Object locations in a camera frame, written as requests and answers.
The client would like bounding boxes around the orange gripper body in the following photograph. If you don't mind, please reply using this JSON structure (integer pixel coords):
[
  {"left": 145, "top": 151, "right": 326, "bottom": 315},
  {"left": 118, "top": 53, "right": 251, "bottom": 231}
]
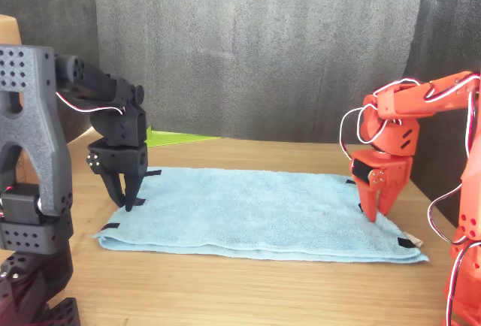
[{"left": 351, "top": 152, "right": 413, "bottom": 192}]

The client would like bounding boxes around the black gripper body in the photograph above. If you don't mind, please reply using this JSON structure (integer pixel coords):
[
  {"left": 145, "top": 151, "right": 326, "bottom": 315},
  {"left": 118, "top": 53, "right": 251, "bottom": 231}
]
[{"left": 86, "top": 141, "right": 148, "bottom": 179}]

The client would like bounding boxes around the light blue towel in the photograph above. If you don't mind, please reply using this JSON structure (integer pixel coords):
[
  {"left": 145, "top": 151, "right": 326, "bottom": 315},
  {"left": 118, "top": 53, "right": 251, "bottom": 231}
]
[{"left": 92, "top": 167, "right": 429, "bottom": 264}]

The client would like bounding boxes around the dark grey foam panel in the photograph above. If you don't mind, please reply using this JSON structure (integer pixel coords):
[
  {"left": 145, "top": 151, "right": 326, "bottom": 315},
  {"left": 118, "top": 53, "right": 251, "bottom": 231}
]
[
  {"left": 381, "top": 0, "right": 481, "bottom": 225},
  {"left": 0, "top": 0, "right": 101, "bottom": 143}
]

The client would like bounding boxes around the light grey foam panel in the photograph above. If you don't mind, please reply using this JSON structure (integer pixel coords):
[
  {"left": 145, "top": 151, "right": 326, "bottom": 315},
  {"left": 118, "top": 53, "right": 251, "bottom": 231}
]
[{"left": 92, "top": 0, "right": 428, "bottom": 145}]

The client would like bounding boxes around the lime green plastic bracket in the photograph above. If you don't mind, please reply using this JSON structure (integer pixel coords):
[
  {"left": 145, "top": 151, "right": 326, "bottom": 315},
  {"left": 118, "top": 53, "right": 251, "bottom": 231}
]
[{"left": 145, "top": 125, "right": 222, "bottom": 149}]

